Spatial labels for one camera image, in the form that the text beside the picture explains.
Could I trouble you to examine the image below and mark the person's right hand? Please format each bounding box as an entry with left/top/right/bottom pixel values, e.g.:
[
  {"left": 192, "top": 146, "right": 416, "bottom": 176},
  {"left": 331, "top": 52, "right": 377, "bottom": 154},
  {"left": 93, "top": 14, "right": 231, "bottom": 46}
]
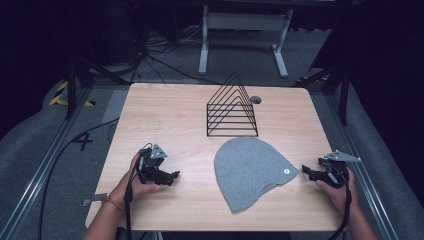
[{"left": 314, "top": 167, "right": 360, "bottom": 216}]

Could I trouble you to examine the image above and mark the bundle of black floor cables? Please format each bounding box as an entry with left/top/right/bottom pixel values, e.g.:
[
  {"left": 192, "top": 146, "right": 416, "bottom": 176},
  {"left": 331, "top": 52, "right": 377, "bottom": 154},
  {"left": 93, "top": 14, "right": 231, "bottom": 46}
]
[{"left": 128, "top": 24, "right": 223, "bottom": 86}]

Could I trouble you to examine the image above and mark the gray tape piece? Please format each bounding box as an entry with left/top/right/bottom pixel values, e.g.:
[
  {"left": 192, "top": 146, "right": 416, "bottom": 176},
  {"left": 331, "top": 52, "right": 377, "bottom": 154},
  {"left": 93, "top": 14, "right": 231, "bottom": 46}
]
[{"left": 81, "top": 192, "right": 109, "bottom": 208}]

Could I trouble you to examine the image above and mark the person's left hand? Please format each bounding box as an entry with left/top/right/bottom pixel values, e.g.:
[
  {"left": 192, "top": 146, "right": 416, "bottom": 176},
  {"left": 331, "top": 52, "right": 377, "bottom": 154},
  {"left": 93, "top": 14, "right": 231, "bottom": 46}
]
[{"left": 109, "top": 152, "right": 165, "bottom": 205}]

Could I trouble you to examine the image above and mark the gray knit beanie hat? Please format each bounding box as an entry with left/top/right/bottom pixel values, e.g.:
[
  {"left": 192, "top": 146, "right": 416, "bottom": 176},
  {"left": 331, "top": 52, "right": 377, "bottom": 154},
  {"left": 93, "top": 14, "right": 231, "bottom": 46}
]
[{"left": 213, "top": 136, "right": 300, "bottom": 215}]

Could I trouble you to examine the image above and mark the black metal stand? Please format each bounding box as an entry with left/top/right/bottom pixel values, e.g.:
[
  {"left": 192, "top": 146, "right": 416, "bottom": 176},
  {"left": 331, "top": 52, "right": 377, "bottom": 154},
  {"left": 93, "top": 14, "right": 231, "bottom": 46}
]
[
  {"left": 292, "top": 63, "right": 352, "bottom": 127},
  {"left": 63, "top": 54, "right": 132, "bottom": 120}
]

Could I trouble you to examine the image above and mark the white metal desk frame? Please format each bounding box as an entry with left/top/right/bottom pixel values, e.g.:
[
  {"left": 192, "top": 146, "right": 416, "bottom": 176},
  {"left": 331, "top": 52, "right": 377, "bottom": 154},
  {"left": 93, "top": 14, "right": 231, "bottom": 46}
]
[{"left": 198, "top": 4, "right": 295, "bottom": 79}]

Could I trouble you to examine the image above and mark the red string bracelet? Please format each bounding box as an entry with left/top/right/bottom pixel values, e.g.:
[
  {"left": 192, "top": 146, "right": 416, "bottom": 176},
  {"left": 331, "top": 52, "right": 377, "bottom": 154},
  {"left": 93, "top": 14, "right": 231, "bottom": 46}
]
[{"left": 99, "top": 195, "right": 125, "bottom": 212}]

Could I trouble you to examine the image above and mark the left hand-held gripper cable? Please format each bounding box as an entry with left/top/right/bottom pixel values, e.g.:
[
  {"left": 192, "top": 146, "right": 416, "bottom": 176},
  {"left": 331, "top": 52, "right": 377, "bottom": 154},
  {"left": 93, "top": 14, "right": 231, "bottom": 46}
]
[{"left": 123, "top": 142, "right": 155, "bottom": 240}]

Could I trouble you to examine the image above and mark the hand-held gripper cable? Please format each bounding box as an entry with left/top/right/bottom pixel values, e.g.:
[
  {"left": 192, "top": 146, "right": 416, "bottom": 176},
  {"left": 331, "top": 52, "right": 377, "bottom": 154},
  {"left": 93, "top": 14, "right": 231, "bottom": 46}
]
[
  {"left": 123, "top": 142, "right": 155, "bottom": 240},
  {"left": 328, "top": 163, "right": 354, "bottom": 240}
]

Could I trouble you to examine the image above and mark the black floor cable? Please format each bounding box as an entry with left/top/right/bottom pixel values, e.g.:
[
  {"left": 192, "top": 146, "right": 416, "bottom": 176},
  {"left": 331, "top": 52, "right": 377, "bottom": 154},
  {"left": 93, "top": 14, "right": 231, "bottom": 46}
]
[{"left": 37, "top": 117, "right": 120, "bottom": 240}]

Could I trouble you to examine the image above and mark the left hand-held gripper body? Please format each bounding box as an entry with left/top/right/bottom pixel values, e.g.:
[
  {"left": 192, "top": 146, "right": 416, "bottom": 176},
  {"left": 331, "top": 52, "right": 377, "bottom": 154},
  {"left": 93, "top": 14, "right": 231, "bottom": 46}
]
[{"left": 137, "top": 143, "right": 169, "bottom": 185}]

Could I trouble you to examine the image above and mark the right hand-held gripper cable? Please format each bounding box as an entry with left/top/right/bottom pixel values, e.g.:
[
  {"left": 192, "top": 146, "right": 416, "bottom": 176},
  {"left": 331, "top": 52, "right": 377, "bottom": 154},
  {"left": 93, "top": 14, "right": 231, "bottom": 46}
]
[{"left": 328, "top": 163, "right": 354, "bottom": 240}]

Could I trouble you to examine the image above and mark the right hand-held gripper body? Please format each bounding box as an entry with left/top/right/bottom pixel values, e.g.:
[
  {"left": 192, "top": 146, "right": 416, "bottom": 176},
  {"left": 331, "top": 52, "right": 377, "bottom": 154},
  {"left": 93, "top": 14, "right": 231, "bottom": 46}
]
[{"left": 317, "top": 149, "right": 363, "bottom": 190}]

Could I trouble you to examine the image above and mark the aluminium floor rail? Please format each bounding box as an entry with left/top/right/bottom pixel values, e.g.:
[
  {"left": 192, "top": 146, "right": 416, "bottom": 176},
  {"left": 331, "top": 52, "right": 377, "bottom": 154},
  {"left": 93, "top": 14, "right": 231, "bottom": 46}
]
[
  {"left": 0, "top": 87, "right": 93, "bottom": 240},
  {"left": 323, "top": 93, "right": 400, "bottom": 240}
]

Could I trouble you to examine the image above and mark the yellow black floor tape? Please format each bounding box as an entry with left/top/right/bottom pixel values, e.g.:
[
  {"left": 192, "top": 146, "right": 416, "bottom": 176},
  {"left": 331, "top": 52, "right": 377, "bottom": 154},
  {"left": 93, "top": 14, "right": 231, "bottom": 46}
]
[{"left": 48, "top": 80, "right": 97, "bottom": 108}]

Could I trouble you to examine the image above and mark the black wire file rack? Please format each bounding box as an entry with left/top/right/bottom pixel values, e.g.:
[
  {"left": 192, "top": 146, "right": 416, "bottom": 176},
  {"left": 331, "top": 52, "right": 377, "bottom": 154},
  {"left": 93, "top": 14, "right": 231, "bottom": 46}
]
[{"left": 206, "top": 71, "right": 260, "bottom": 138}]

